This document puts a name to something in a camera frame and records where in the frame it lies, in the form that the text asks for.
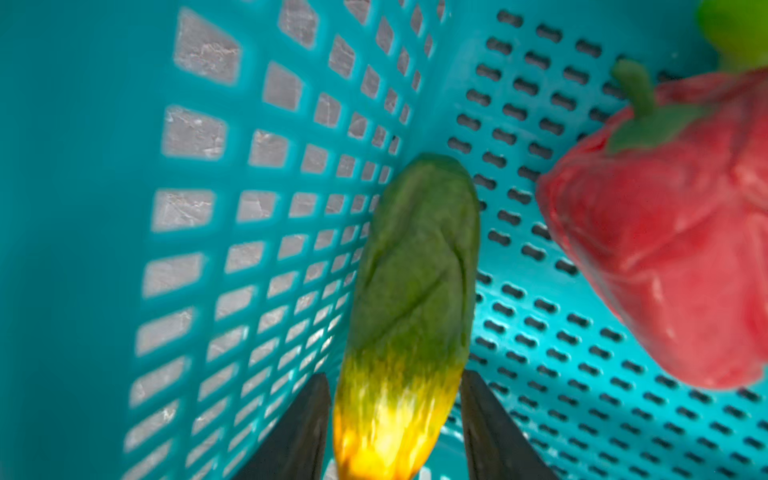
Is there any yellow green toy corn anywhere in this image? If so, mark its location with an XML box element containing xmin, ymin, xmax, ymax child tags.
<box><xmin>333</xmin><ymin>153</ymin><xmax>481</xmax><ymax>479</ymax></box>

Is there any red toy strawberry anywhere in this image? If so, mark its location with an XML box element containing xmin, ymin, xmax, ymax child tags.
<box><xmin>535</xmin><ymin>60</ymin><xmax>767</xmax><ymax>390</ymax></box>

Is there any teal plastic basket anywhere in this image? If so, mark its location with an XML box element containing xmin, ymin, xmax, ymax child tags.
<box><xmin>1</xmin><ymin>1</ymin><xmax>767</xmax><ymax>479</ymax></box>

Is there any dark toy eggplant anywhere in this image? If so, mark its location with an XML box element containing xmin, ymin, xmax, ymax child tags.
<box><xmin>696</xmin><ymin>0</ymin><xmax>767</xmax><ymax>73</ymax></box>

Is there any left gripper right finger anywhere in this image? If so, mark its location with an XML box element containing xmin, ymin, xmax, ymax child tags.
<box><xmin>460</xmin><ymin>370</ymin><xmax>557</xmax><ymax>480</ymax></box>

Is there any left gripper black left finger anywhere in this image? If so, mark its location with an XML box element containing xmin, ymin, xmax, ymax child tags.
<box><xmin>234</xmin><ymin>373</ymin><xmax>331</xmax><ymax>480</ymax></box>

